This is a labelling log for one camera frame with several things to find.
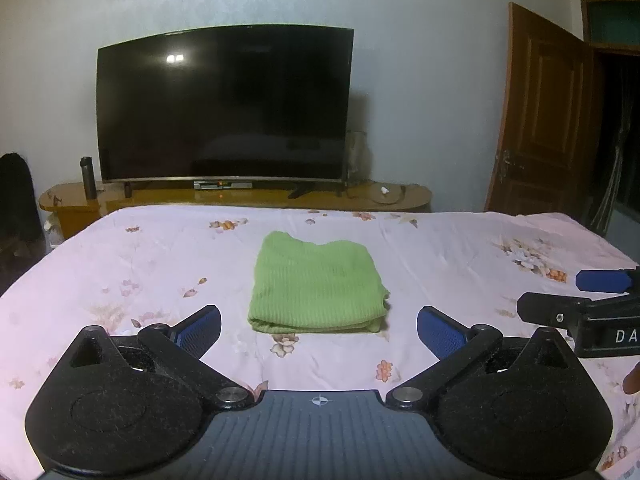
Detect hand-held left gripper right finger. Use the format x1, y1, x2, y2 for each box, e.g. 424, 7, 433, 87
387, 306, 581, 411

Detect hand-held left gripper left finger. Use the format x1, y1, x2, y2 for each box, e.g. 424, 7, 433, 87
69, 305, 255, 411

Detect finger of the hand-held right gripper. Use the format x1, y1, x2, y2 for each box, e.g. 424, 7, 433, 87
575, 267, 640, 294
516, 292, 592, 331

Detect green ribbed sweater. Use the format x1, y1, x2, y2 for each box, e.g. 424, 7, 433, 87
248, 231, 391, 334

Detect pink floral bed sheet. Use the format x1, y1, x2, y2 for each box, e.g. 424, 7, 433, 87
0, 204, 640, 480

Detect brown wooden door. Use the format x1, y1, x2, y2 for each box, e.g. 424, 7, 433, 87
484, 2, 601, 226

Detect wooden television stand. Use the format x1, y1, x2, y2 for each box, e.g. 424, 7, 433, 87
39, 180, 432, 241

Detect dark thermos bottle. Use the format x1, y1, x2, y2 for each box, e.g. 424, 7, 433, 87
80, 156, 98, 201

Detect black curved television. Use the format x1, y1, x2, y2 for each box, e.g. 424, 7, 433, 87
96, 24, 355, 199

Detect green transom window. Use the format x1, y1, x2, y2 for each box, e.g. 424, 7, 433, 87
581, 0, 640, 56

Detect grey hanging cables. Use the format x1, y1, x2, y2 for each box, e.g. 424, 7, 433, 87
590, 125, 629, 233

